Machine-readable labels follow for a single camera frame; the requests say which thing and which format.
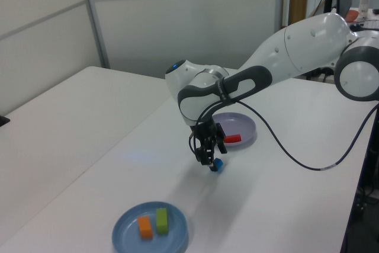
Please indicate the white keyboard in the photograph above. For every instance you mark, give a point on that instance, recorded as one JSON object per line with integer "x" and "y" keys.
{"x": 373, "y": 25}

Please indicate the black clamp base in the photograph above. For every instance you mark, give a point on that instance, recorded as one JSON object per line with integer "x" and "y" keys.
{"x": 4, "y": 120}

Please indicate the blue plate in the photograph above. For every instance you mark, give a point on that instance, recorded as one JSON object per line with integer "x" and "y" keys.
{"x": 174, "y": 235}

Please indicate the purple plate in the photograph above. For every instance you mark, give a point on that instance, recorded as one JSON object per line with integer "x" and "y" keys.
{"x": 240, "y": 124}

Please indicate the green rectangular block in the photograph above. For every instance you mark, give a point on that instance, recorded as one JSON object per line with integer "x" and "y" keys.
{"x": 162, "y": 222}

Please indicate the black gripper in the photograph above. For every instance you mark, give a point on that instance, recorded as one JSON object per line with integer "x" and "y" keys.
{"x": 205, "y": 131}

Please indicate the black frame stand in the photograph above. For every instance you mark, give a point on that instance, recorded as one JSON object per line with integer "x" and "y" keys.
{"x": 367, "y": 205}

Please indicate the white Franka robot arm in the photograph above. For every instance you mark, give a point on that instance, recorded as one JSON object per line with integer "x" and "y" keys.
{"x": 296, "y": 48}

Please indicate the orange bowl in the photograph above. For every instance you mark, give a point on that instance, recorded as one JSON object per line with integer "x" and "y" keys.
{"x": 353, "y": 15}

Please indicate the orange rectangular block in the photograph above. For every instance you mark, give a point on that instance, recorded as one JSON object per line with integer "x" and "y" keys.
{"x": 145, "y": 227}

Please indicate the wooden cabinet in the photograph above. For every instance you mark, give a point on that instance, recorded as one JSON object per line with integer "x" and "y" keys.
{"x": 297, "y": 4}

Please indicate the blue small block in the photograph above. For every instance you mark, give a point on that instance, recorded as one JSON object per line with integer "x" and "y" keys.
{"x": 218, "y": 165}

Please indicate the clear plastic bottle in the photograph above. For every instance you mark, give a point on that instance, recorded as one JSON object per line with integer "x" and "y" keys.
{"x": 364, "y": 4}

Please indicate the red cylinder block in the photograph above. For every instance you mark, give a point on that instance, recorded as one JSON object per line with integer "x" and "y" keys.
{"x": 232, "y": 138}

